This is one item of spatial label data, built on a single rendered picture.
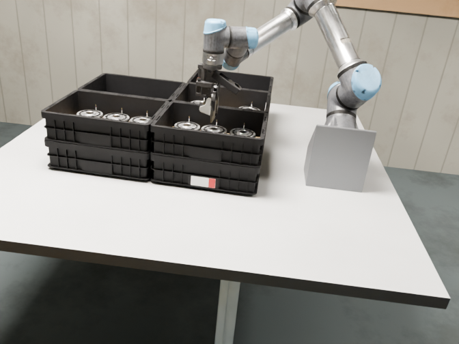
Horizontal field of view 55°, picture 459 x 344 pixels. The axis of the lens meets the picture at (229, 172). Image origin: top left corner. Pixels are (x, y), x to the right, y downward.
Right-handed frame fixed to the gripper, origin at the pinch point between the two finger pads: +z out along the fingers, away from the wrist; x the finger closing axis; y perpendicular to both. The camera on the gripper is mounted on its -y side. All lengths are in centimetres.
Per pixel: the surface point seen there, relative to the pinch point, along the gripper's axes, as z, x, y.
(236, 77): 2, -70, 0
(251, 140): 0.0, 18.2, -16.0
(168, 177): 19.2, 17.5, 12.9
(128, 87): 5, -39, 48
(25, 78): 51, -178, 187
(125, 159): 14.0, 17.7, 29.0
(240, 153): 6.1, 17.1, -12.5
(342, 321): 92, -2, -66
